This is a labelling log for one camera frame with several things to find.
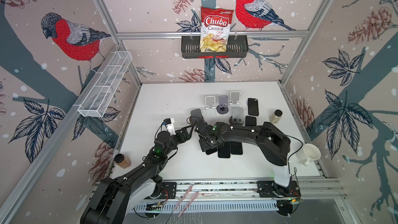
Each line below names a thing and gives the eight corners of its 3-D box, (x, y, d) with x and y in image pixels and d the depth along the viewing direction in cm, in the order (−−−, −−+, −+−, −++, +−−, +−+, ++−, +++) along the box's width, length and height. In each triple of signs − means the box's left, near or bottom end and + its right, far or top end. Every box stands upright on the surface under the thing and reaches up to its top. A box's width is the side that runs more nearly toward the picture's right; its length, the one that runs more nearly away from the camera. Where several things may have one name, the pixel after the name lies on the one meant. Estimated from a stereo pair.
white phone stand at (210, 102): (205, 111, 105) (205, 102, 97) (205, 104, 109) (205, 95, 101) (214, 111, 105) (215, 102, 97) (214, 104, 109) (215, 95, 101)
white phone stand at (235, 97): (229, 108, 107) (231, 99, 99) (228, 101, 111) (230, 91, 103) (239, 108, 107) (242, 99, 99) (237, 101, 111) (240, 91, 103)
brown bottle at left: (119, 168, 81) (111, 163, 75) (122, 159, 84) (115, 153, 78) (130, 168, 81) (123, 163, 75) (132, 159, 84) (126, 153, 78)
